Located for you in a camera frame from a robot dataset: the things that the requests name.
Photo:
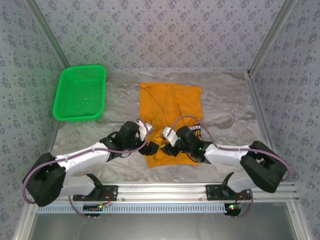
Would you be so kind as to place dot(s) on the orange t-shirt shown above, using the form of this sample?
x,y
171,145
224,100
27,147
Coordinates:
x,y
162,105

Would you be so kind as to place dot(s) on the green plastic basket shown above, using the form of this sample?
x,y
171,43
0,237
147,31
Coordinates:
x,y
77,100

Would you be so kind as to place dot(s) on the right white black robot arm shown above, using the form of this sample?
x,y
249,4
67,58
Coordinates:
x,y
265,167

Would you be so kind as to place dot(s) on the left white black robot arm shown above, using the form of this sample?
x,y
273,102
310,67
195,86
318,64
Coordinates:
x,y
45,180

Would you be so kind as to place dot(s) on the grey metal panel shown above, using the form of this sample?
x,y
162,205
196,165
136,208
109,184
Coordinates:
x,y
160,227

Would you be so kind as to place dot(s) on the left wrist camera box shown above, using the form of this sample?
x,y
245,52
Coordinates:
x,y
130,130

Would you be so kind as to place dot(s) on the aluminium mounting rail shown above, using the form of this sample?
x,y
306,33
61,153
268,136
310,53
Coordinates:
x,y
160,191

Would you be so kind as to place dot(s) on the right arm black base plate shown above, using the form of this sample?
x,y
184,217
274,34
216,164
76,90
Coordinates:
x,y
211,192

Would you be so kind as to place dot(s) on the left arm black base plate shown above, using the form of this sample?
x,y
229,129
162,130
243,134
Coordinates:
x,y
112,192

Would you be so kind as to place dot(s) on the aluminium frame leg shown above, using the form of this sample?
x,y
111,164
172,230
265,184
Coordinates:
x,y
25,222
297,222

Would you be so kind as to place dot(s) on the aluminium frame post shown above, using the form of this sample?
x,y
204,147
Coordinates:
x,y
48,32
273,32

